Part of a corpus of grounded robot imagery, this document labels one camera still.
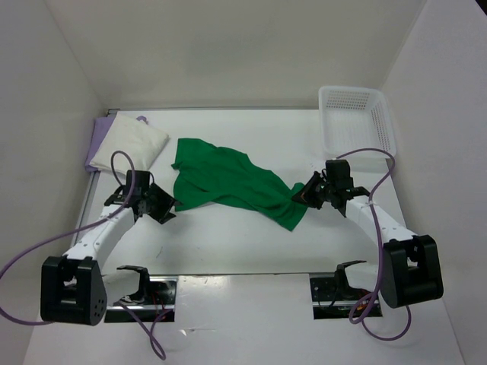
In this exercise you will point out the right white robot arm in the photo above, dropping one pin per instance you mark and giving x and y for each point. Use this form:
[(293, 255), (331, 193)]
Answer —
[(409, 270)]

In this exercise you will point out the cream t shirt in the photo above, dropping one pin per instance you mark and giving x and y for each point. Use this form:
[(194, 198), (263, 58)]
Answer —
[(142, 144)]

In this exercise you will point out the white perforated plastic basket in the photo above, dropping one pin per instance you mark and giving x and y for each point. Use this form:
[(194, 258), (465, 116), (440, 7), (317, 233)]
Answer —
[(354, 118)]

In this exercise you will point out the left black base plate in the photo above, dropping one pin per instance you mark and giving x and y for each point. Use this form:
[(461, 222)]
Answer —
[(157, 295)]

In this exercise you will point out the purple t shirt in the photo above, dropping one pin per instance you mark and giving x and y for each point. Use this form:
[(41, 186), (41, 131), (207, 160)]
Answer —
[(101, 127)]

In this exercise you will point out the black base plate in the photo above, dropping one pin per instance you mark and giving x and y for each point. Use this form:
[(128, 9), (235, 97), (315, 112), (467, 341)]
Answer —
[(330, 302), (157, 295)]

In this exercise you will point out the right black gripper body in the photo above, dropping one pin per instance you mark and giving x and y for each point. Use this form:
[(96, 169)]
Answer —
[(325, 189)]

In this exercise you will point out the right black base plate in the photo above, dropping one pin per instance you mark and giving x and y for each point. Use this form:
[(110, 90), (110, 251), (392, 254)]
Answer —
[(330, 302)]

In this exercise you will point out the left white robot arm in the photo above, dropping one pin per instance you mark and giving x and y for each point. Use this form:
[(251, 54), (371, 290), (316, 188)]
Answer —
[(73, 287)]

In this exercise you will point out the green t shirt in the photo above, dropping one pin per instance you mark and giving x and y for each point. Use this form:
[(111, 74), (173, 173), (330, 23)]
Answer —
[(211, 174)]

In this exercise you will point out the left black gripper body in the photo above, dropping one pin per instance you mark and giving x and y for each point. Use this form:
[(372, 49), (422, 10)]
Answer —
[(145, 196)]

